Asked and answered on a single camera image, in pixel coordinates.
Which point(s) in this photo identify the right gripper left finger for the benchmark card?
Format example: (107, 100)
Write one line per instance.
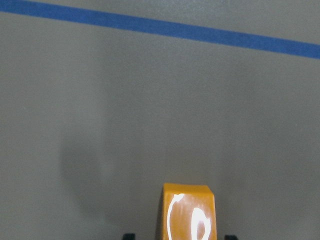
(129, 236)

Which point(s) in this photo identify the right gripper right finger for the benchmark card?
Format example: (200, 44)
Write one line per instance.
(230, 237)

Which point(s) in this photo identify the orange trapezoid block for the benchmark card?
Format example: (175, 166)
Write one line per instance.
(186, 212)

